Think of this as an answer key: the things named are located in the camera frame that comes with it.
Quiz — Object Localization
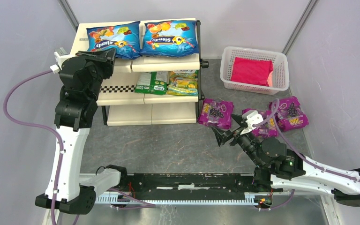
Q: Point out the purple candy bag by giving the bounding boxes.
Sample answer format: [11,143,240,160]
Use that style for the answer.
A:
[251,110,278,139]
[274,96,309,132]
[197,98,234,130]

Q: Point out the white plastic basket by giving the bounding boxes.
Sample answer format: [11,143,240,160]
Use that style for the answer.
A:
[220,46,289,95]

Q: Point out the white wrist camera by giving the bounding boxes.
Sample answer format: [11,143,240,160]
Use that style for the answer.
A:
[241,110,264,135]
[50,47,71,74]

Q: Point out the blue Slendy candy bag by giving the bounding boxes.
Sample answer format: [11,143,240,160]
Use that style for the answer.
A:
[140,20,199,58]

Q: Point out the yellow green candy bag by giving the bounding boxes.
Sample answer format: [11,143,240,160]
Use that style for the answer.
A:
[166,70,199,96]

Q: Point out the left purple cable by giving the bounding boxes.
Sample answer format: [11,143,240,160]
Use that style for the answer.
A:
[2,69,66,225]

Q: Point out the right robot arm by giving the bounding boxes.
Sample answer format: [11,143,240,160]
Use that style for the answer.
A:
[212,110,360,207]

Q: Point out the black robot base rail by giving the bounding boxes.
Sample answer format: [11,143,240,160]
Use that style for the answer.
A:
[87,172,283,209]

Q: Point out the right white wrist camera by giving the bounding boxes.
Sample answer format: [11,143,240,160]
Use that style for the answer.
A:
[241,110,264,135]

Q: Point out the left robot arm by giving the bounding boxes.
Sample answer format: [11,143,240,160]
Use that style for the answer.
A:
[35,49,127,215]

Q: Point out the cream three-tier shelf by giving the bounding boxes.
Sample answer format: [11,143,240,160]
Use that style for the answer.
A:
[70,18,209,126]

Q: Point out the pink bag in basket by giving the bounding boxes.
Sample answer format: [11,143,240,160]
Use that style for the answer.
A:
[230,57,273,87]

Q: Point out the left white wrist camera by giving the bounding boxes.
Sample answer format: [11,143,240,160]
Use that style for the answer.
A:
[50,47,71,74]

